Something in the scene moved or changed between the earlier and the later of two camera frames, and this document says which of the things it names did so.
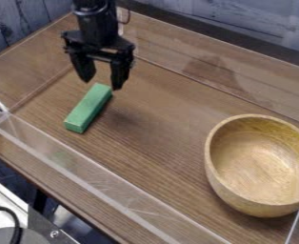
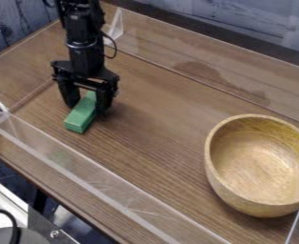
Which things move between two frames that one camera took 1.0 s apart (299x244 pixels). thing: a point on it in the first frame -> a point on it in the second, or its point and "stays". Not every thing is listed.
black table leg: (40, 201) stays
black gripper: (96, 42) -> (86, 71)
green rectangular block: (88, 108) stays
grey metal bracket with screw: (42, 226) stays
